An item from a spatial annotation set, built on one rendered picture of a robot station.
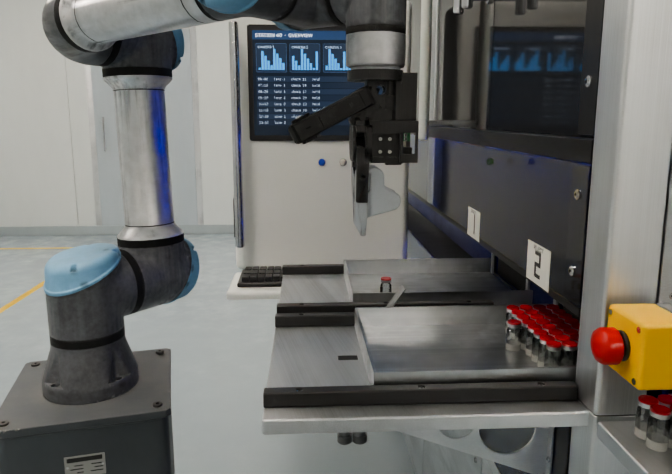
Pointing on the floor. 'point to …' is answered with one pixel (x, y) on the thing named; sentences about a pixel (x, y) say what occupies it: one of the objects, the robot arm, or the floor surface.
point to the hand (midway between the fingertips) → (357, 226)
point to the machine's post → (624, 192)
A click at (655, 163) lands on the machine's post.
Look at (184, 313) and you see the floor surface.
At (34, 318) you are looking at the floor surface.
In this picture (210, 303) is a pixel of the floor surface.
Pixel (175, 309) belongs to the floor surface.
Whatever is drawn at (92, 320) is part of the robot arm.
